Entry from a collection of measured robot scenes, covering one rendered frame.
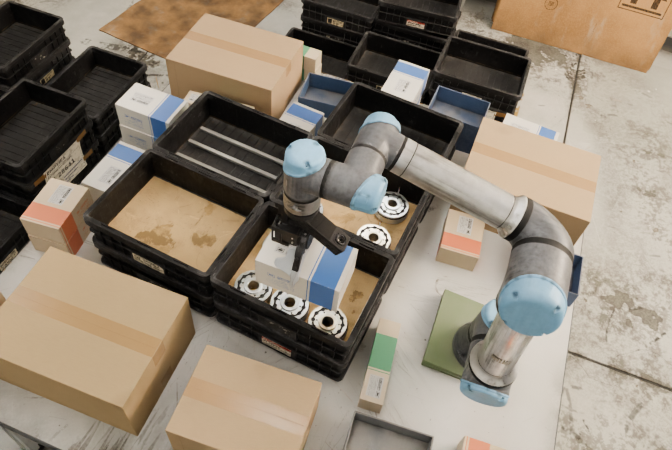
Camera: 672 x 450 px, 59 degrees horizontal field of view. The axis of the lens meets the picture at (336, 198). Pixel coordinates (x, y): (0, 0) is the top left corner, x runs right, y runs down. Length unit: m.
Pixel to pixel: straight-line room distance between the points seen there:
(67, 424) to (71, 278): 0.36
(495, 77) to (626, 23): 1.41
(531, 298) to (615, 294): 1.89
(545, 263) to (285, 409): 0.69
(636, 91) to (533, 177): 2.22
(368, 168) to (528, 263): 0.34
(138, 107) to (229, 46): 0.41
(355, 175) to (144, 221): 0.88
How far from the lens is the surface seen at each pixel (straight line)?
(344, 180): 1.07
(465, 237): 1.90
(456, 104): 2.30
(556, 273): 1.16
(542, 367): 1.85
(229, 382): 1.51
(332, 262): 1.33
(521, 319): 1.17
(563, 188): 1.98
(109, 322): 1.57
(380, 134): 1.15
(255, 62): 2.17
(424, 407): 1.70
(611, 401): 2.74
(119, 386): 1.50
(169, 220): 1.80
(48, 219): 1.86
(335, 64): 3.20
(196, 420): 1.48
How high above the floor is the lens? 2.26
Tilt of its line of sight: 51 degrees down
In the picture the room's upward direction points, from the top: 8 degrees clockwise
